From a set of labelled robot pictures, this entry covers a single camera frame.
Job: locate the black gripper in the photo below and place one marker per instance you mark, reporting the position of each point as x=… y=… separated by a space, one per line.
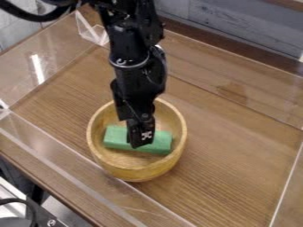
x=135 y=88

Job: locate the green rectangular block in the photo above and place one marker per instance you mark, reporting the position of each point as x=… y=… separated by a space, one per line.
x=157 y=142

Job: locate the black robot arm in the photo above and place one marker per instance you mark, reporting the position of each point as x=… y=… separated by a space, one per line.
x=135 y=30

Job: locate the brown wooden bowl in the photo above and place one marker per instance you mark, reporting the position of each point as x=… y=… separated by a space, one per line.
x=135 y=166

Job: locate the clear acrylic tray wall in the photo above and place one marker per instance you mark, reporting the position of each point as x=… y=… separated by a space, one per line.
x=136 y=208

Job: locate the black metal table frame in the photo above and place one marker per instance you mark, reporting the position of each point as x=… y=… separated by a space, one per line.
x=27 y=205

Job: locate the clear acrylic corner bracket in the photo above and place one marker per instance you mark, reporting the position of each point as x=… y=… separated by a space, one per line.
x=93 y=33

